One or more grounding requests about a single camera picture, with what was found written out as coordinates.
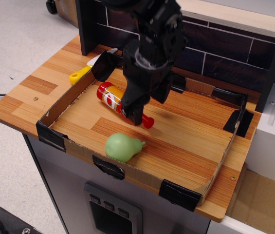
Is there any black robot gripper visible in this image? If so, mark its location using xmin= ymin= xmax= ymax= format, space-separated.
xmin=121 ymin=40 xmax=173 ymax=126

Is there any red hot sauce bottle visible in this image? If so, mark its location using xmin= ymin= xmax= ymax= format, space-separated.
xmin=96 ymin=81 xmax=155 ymax=129

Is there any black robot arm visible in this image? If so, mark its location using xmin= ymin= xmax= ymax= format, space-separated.
xmin=102 ymin=0 xmax=187 ymax=125

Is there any cardboard fence with black tape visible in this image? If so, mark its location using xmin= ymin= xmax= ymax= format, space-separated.
xmin=36 ymin=52 xmax=255 ymax=212

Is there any green toy pear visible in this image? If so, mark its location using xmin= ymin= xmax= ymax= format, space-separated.
xmin=105 ymin=133 xmax=146 ymax=163

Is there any grey control panel with buttons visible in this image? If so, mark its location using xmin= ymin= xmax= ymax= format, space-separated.
xmin=83 ymin=183 xmax=143 ymax=234

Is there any yellow handled toy knife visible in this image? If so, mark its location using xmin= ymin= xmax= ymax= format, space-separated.
xmin=69 ymin=47 xmax=118 ymax=85

